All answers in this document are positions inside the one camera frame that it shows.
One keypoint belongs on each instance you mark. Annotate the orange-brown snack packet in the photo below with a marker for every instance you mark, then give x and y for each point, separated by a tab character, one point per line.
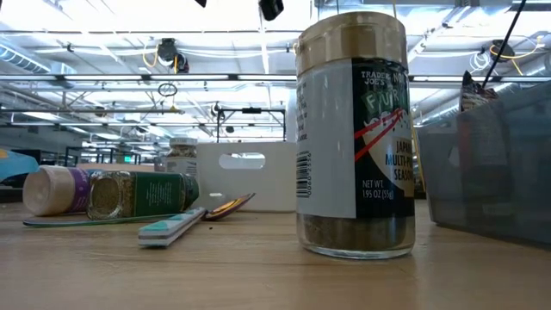
480	94

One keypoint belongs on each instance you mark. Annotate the ceiling light bar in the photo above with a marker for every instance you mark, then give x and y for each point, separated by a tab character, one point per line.
129	77

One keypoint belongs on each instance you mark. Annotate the gold-lidded furikake jar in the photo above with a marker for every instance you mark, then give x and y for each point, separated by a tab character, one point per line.
327	150

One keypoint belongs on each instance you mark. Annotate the grey ceiling pipe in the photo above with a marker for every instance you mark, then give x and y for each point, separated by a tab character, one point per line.
86	111

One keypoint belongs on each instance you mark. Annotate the white-lidded spice jar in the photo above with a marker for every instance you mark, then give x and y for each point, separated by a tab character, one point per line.
183	165

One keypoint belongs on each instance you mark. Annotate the white plastic bin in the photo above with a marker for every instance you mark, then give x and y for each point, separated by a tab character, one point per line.
275	181

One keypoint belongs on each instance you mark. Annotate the pink translucent bowl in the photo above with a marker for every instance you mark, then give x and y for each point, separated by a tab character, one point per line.
116	167

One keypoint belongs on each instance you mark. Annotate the green-labelled spice jar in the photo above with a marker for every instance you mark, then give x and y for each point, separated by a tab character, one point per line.
159	194

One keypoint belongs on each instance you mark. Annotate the purple-labelled spice jar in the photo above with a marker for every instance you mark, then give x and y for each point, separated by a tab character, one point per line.
51	191

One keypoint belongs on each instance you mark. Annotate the blue Maruchan ramen packet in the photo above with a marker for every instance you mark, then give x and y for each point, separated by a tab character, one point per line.
17	165

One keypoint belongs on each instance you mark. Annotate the dark grey plastic bin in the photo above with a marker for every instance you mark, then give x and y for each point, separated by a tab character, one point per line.
486	181

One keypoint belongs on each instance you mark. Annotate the silver ventilation duct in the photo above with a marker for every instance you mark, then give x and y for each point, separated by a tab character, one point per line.
26	62

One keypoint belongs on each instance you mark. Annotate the black aluminium table frame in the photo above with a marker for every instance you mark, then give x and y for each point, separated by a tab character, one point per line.
8	194

